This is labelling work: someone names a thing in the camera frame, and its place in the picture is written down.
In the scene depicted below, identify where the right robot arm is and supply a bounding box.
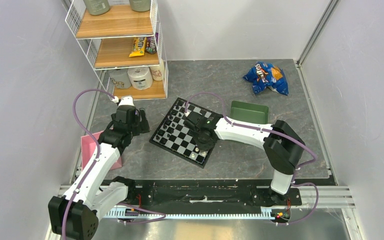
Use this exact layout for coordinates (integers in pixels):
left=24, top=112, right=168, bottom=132
left=184, top=111, right=306, bottom=205

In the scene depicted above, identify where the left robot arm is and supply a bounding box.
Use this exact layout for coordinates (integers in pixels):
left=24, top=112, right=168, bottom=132
left=48, top=95, right=150, bottom=240

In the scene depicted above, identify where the black white chessboard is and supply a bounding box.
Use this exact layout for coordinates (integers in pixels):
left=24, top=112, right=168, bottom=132
left=149, top=97, right=217, bottom=168

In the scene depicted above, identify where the white toilet paper roll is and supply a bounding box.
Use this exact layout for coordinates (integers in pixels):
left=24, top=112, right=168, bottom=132
left=127, top=66, right=153, bottom=90

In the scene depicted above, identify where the white patterned mug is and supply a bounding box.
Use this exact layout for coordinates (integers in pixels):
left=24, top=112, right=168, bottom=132
left=109, top=68, right=132, bottom=89

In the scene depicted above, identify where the white cup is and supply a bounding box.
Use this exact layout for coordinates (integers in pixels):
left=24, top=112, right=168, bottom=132
left=149, top=61, right=165, bottom=81

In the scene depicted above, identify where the green plastic tray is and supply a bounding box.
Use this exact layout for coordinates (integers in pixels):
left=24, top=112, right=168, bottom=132
left=229, top=100, right=269, bottom=124

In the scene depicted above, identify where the pink plastic box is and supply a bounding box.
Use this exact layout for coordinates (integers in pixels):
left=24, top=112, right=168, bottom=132
left=80, top=135, right=122, bottom=171

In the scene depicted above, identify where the brown candy bag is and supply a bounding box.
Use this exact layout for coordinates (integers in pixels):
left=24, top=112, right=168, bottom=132
left=145, top=32, right=159, bottom=55

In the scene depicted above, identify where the yellow candy bag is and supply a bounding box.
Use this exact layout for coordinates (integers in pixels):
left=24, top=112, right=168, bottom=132
left=129, top=36, right=147, bottom=58

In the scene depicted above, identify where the blue chips bag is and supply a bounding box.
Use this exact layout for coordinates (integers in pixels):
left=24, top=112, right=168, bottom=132
left=242, top=61, right=289, bottom=96

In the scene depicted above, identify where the green bottle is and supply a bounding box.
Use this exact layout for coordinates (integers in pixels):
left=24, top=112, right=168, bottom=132
left=83, top=0, right=111, bottom=16
left=129, top=0, right=152, bottom=13

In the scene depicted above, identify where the white wire wooden shelf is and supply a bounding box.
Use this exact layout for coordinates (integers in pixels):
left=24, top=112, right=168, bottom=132
left=65, top=0, right=169, bottom=100

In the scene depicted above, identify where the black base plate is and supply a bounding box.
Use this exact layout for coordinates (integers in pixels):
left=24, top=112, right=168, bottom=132
left=125, top=179, right=302, bottom=215

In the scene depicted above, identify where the aluminium frame rail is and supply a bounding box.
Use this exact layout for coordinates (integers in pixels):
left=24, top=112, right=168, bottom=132
left=296, top=0, right=340, bottom=68

